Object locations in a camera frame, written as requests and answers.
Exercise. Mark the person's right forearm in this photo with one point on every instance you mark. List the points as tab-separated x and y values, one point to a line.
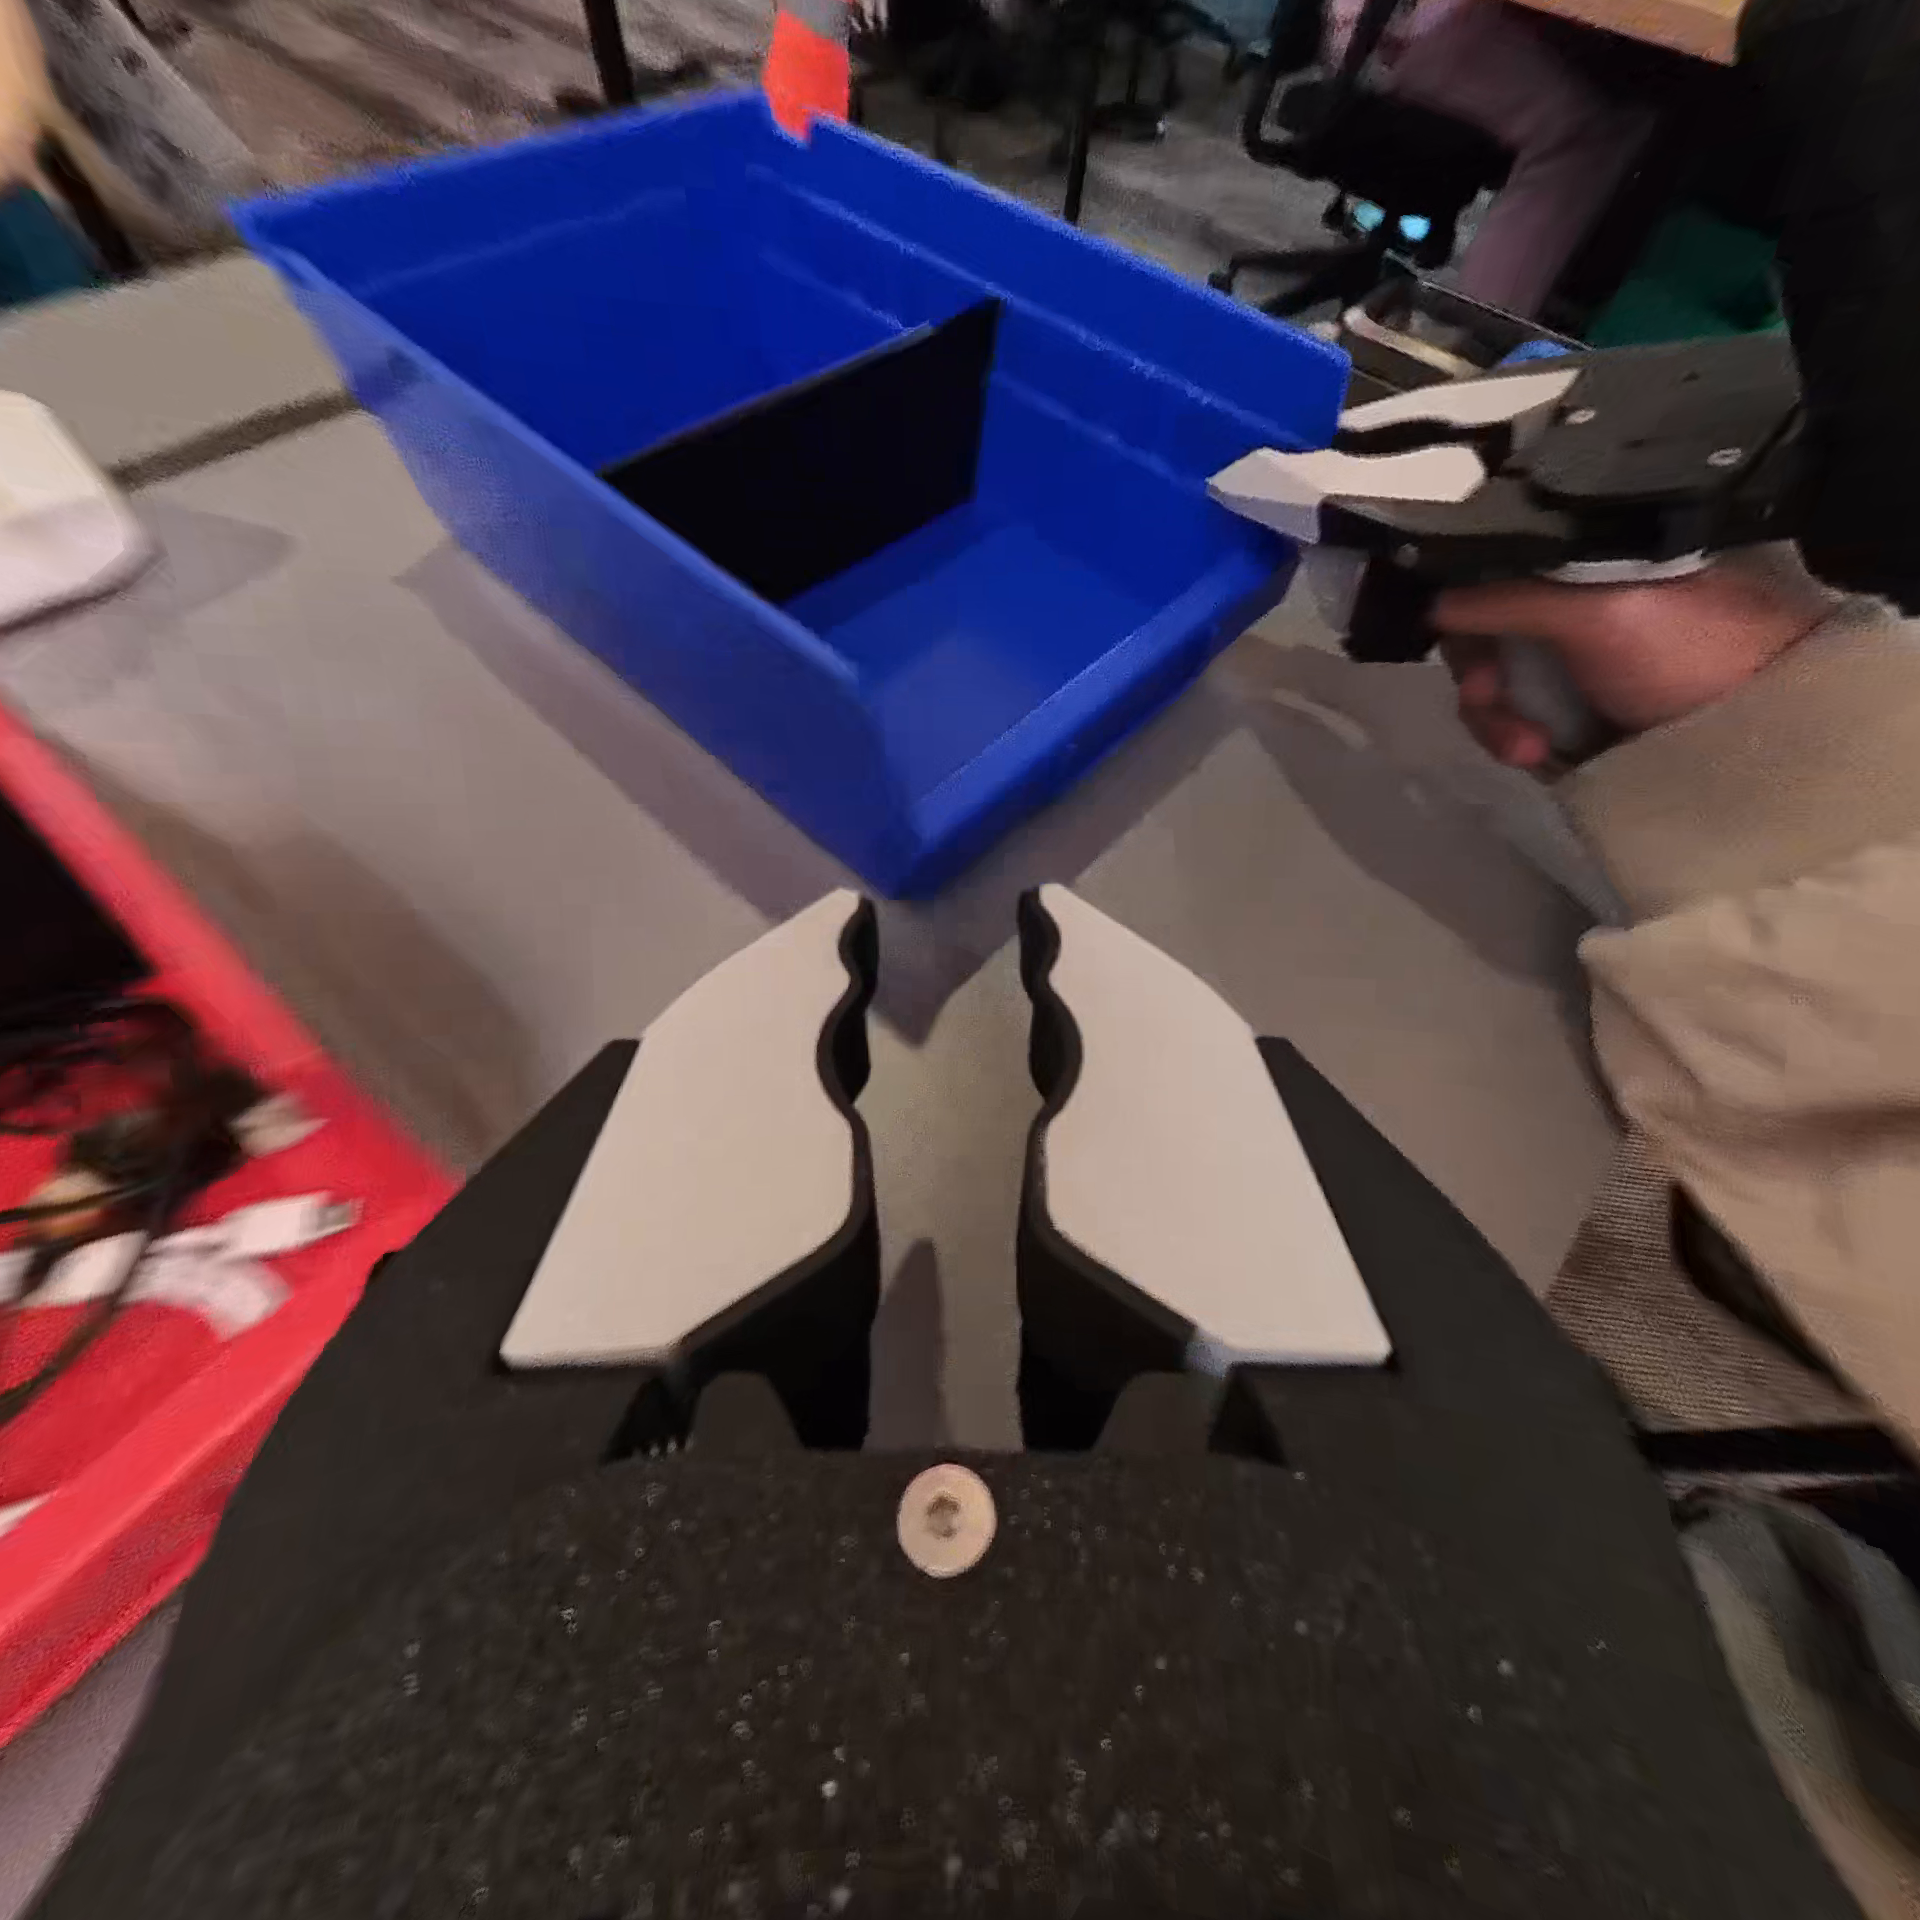
1800	749

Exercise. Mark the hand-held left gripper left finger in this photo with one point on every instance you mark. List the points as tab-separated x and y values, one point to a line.
690	1169

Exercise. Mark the person's right hand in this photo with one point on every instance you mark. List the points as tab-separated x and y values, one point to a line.
1665	646

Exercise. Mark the blue plastic bin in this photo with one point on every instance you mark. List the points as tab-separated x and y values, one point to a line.
962	659

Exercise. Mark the dark cloth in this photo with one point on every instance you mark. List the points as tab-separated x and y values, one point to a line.
1851	300

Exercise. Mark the red plastic bin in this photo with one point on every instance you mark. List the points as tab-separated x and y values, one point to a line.
136	1502

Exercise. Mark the black bin divider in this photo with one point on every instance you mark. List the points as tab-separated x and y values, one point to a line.
842	453
47	916

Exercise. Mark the orange traffic cone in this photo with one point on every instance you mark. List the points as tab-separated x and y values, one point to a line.
801	68

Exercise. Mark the dark metal tray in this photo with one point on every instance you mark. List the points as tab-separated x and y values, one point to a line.
1426	323

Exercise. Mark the person's grey trousers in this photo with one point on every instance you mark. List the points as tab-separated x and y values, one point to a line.
1830	1680

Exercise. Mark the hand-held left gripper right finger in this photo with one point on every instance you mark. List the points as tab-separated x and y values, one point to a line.
1201	1169

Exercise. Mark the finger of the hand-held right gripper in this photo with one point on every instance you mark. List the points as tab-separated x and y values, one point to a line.
1463	408
1351	478

